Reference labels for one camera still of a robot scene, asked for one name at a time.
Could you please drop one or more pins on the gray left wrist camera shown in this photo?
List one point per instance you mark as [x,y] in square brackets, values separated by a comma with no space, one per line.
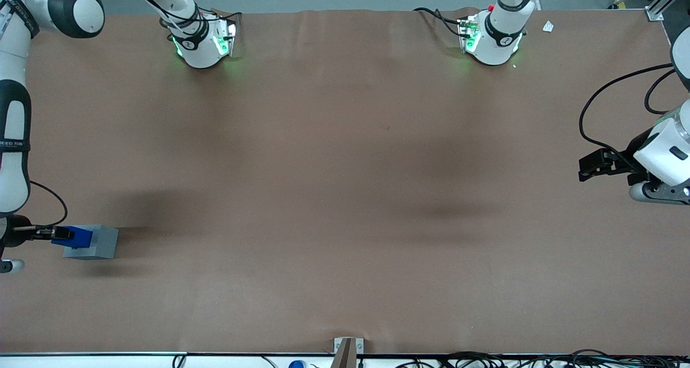
[655,193]

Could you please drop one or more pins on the blue round cap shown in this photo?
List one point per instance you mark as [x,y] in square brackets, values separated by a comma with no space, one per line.
[296,365]

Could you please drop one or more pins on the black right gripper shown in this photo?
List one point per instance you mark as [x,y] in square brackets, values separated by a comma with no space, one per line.
[11,235]

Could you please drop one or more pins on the blue plastic part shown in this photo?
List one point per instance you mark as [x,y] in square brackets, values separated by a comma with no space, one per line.
[83,237]

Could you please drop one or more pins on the brown table cover sheet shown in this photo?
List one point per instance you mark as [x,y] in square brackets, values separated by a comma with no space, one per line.
[345,195]

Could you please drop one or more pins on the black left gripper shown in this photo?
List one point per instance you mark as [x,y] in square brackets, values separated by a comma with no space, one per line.
[632,153]

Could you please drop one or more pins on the white paper scrap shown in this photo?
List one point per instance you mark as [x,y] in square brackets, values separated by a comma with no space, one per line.
[548,26]

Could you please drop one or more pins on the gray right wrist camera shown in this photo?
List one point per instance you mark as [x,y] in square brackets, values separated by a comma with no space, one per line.
[13,266]

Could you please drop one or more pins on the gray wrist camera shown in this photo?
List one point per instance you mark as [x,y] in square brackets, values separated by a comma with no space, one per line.
[655,193]
[13,266]

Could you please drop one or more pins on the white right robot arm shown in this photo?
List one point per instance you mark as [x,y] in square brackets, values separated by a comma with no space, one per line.
[13,158]

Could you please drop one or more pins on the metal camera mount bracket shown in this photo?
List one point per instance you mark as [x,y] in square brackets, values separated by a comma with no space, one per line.
[345,354]

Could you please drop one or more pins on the gray square base block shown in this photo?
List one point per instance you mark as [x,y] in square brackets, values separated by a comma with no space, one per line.
[106,244]

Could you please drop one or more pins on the aluminium frame post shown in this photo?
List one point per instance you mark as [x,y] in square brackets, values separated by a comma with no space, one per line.
[655,13]

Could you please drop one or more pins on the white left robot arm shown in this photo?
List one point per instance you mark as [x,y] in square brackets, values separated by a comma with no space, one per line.
[498,39]

